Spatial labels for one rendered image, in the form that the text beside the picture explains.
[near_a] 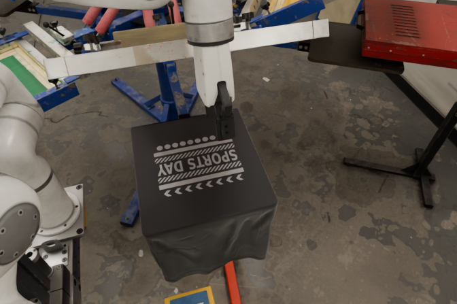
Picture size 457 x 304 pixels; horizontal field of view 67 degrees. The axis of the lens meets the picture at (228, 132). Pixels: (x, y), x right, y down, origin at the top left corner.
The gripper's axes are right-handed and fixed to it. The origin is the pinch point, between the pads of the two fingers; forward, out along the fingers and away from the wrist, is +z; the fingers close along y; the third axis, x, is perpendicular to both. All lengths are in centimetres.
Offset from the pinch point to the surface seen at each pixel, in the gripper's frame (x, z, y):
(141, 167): -20, 40, -53
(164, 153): -11, 39, -57
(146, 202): -20, 45, -38
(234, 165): 13, 43, -45
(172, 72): 0, 27, -109
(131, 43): -15, 1, -74
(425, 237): 130, 137, -62
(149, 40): -8, 1, -74
